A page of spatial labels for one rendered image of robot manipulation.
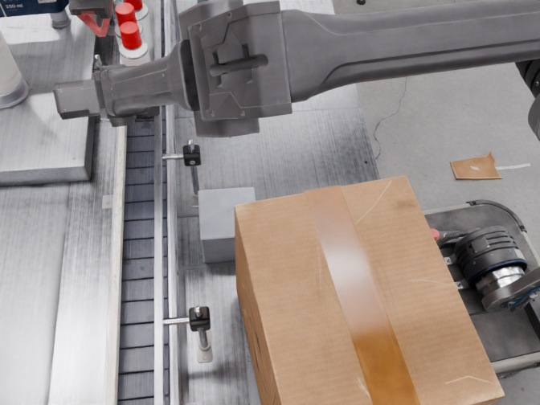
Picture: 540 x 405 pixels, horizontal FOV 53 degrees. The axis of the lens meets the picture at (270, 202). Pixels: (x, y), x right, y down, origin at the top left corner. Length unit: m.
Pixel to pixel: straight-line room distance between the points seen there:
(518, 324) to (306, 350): 1.19
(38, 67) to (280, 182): 0.57
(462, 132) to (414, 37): 2.02
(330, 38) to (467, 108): 2.15
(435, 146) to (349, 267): 1.69
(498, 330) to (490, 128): 1.04
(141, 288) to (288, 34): 0.62
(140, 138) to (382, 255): 0.58
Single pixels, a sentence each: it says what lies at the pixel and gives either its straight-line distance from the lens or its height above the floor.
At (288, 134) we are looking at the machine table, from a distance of 1.15.
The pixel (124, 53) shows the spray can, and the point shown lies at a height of 1.04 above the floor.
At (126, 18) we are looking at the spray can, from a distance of 1.03.
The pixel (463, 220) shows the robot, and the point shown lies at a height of 0.24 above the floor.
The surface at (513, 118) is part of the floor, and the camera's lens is 2.57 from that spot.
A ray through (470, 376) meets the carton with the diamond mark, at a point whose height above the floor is 1.12.
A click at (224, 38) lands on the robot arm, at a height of 1.45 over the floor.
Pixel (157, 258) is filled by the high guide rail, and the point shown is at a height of 0.96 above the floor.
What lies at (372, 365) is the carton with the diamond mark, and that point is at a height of 1.12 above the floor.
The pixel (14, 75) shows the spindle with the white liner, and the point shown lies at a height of 0.94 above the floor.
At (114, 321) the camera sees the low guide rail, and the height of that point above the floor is 0.92.
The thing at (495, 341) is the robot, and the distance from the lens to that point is 1.70.
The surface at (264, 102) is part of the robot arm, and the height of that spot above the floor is 1.44.
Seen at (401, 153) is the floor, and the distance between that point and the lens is 2.26.
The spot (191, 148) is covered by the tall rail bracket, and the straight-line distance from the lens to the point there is 0.93.
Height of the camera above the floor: 1.71
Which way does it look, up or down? 57 degrees down
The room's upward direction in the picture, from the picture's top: 5 degrees clockwise
